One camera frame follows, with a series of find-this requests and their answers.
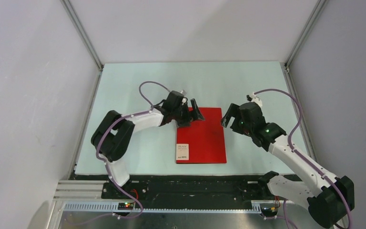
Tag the red folder black inside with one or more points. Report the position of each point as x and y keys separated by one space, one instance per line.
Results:
x=203 y=141

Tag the left aluminium frame post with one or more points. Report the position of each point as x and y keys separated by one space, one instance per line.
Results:
x=77 y=23

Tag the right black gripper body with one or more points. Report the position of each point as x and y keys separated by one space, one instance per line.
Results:
x=251 y=129

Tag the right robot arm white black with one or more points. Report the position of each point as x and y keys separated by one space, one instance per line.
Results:
x=327 y=197

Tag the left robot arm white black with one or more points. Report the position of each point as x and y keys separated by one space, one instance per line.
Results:
x=113 y=135

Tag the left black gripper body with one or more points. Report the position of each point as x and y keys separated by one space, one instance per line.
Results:
x=182 y=110

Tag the right aluminium frame post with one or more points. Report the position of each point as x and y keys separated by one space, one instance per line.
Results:
x=305 y=32

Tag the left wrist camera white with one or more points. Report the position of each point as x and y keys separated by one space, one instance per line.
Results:
x=183 y=92

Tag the grey slotted cable duct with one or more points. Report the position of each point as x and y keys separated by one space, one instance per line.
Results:
x=115 y=207

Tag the aluminium frame post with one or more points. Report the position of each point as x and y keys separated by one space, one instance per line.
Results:
x=305 y=32
x=77 y=23

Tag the right circuit board with wires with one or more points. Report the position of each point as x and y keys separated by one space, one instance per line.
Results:
x=269 y=212

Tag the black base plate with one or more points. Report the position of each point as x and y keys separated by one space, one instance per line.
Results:
x=198 y=192

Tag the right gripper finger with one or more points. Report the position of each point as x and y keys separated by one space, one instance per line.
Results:
x=232 y=112
x=240 y=128

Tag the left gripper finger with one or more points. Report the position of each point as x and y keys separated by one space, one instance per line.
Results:
x=184 y=122
x=195 y=113

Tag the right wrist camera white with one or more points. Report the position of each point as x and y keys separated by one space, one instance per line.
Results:
x=254 y=99

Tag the left circuit board with leds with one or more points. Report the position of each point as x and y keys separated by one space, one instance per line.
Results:
x=126 y=206

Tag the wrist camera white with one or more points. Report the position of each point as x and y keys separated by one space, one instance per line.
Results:
x=183 y=92
x=254 y=99

